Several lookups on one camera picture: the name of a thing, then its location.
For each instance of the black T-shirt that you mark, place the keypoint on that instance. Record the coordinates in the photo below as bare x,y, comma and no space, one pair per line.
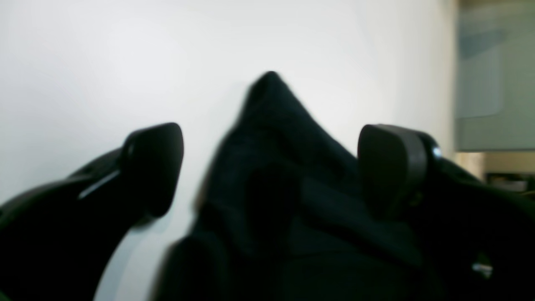
282,218

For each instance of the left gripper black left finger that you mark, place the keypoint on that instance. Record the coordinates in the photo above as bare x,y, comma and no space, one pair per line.
57,239

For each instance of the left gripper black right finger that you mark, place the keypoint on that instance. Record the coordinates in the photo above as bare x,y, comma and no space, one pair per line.
477,240

